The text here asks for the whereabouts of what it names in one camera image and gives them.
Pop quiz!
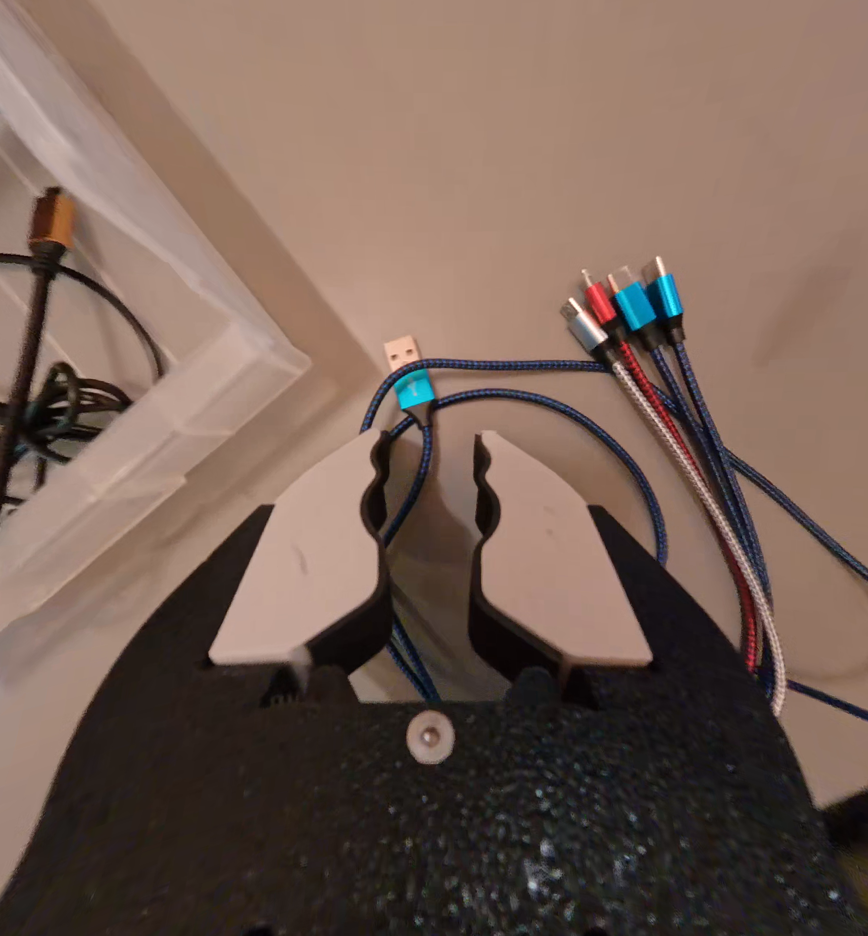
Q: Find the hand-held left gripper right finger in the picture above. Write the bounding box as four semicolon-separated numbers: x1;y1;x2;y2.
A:
467;430;656;692

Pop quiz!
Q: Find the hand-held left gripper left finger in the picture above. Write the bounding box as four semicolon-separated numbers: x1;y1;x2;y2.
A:
207;430;394;684

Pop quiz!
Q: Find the blue braided cable cyan plug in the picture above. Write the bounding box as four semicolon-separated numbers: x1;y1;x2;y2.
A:
361;335;868;732

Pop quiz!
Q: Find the clear plastic box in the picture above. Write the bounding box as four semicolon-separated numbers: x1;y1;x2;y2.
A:
0;0;312;663

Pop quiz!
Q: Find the white braided cable silver plug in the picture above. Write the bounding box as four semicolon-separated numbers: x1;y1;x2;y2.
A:
559;296;787;718

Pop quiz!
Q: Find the red braided cable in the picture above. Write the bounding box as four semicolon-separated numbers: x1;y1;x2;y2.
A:
579;269;760;674

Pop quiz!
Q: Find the blue cable wide cyan plug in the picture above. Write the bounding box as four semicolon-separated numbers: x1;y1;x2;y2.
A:
608;265;774;608

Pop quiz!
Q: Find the coiled black cable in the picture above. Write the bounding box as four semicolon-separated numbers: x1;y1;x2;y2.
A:
0;252;166;506

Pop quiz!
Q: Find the blue cable slim blue plug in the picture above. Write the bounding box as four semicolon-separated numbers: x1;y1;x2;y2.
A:
642;256;778;608

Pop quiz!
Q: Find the black cable with gold plug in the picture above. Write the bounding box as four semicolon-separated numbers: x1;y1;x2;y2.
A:
0;186;78;611

